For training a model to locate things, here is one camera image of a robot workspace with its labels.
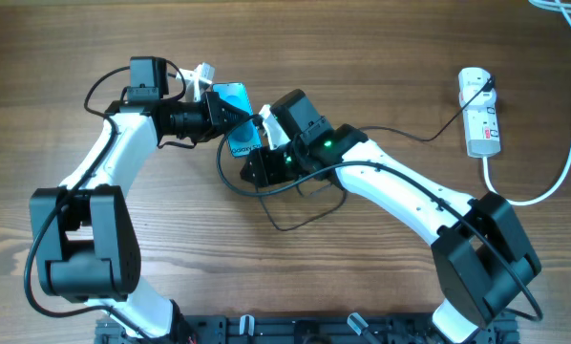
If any smartphone with teal screen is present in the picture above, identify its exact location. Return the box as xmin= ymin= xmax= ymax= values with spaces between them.
xmin=211 ymin=81 xmax=264 ymax=159

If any black usb charging cable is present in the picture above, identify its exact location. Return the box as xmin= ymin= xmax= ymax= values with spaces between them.
xmin=254 ymin=75 xmax=497 ymax=232

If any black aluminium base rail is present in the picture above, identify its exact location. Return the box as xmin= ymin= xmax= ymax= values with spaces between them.
xmin=94 ymin=313 xmax=520 ymax=344

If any white charger plug adapter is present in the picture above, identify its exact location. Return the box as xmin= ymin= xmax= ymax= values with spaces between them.
xmin=458 ymin=85 xmax=497 ymax=108

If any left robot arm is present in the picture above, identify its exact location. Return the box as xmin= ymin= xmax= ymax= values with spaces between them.
xmin=23 ymin=56 xmax=248 ymax=343

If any black left camera cable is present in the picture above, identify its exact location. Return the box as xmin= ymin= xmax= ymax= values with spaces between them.
xmin=22 ymin=58 xmax=188 ymax=344

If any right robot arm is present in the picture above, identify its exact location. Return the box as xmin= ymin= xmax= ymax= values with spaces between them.
xmin=241 ymin=90 xmax=541 ymax=343

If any white power strip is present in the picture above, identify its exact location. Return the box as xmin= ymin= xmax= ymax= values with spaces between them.
xmin=458 ymin=67 xmax=501 ymax=158

